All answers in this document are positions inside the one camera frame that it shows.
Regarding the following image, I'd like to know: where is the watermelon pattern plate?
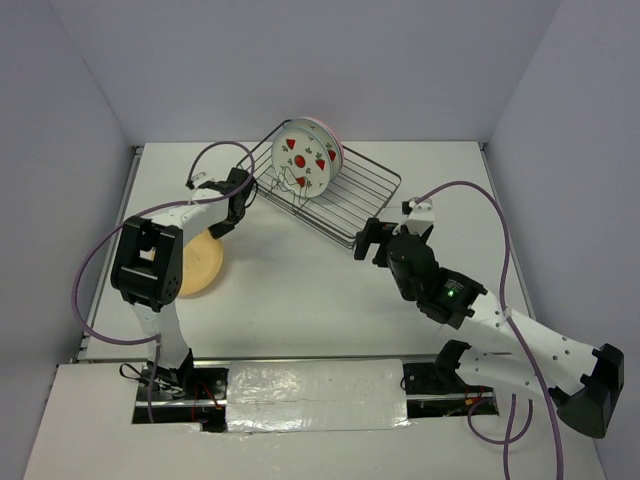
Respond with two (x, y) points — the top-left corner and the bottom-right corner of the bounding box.
(271, 127), (338, 198)
(286, 117), (344, 180)

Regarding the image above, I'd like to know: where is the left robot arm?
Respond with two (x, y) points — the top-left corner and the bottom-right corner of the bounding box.
(110, 167), (256, 399)

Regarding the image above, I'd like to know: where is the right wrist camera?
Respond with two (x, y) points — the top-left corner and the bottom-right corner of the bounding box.
(393, 197), (435, 238)

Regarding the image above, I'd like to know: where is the black wire dish rack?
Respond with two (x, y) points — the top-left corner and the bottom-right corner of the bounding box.
(251, 121), (402, 249)

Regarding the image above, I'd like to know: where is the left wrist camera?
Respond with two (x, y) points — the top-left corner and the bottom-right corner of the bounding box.
(185, 172), (224, 204)

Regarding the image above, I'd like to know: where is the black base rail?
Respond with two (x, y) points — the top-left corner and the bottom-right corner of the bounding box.
(119, 361), (498, 433)

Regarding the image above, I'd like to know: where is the silver taped base cover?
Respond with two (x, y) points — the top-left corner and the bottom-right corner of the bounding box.
(225, 359), (409, 433)

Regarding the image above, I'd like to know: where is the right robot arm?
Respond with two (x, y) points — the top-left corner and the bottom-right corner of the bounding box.
(354, 218), (624, 439)

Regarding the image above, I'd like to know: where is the yellow plate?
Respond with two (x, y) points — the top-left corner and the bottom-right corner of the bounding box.
(178, 230), (224, 297)

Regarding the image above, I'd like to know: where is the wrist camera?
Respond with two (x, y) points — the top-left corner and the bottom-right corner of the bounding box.
(185, 172), (224, 204)
(393, 197), (435, 238)

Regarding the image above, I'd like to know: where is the pink plate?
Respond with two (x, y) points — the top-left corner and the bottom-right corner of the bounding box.
(309, 117), (344, 157)

